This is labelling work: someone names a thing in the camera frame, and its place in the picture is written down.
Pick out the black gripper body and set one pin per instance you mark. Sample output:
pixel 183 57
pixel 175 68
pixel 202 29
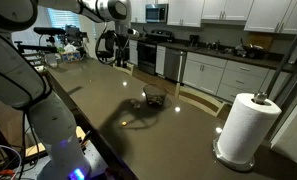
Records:
pixel 110 37

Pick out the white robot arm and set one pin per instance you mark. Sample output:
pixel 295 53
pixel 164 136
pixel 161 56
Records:
pixel 23 88

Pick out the clear wrapped candy packet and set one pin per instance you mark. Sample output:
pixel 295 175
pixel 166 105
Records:
pixel 136 104

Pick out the cream wooden chair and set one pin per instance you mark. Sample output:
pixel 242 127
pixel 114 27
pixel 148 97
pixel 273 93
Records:
pixel 128 69
pixel 201 100

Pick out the black stainless stove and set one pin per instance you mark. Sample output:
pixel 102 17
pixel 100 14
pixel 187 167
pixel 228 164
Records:
pixel 147 49

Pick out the tissue box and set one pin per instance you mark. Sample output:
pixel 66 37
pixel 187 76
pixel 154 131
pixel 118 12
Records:
pixel 70 54

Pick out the stainless steel microwave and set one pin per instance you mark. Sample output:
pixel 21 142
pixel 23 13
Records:
pixel 156 13

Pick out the stainless steel dishwasher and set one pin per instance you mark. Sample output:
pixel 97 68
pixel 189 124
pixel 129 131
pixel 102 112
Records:
pixel 174 64

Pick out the metal paper towel holder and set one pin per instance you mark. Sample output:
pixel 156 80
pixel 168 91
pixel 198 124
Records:
pixel 233 146

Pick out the white paper towel roll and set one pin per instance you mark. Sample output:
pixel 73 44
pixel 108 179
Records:
pixel 265 114

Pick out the black wire mesh basket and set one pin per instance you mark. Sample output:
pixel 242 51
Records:
pixel 155 95

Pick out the black camera tripod stand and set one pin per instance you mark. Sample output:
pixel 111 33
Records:
pixel 280 67

